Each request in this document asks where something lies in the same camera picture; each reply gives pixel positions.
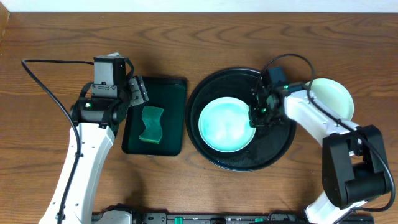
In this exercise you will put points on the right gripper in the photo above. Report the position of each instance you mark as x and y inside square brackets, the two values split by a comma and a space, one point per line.
[255, 120]

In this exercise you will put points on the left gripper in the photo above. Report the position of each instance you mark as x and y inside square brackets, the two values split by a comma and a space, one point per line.
[137, 91]

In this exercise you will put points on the green scrub sponge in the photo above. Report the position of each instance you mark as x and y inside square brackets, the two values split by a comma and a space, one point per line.
[151, 116]

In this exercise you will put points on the mint green plate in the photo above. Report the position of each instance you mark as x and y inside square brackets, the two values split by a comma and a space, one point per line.
[335, 96]
[224, 126]

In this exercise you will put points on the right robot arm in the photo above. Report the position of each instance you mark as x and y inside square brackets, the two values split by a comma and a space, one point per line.
[354, 164]

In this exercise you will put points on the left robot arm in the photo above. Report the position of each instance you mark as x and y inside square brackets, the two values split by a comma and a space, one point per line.
[88, 148]

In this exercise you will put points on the black rectangular tray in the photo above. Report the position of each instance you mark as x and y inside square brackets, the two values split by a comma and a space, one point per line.
[169, 94]

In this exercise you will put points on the round black tray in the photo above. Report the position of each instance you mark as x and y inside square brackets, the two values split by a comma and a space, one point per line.
[268, 144]

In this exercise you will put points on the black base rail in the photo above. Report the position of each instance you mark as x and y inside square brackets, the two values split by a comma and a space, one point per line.
[124, 214]

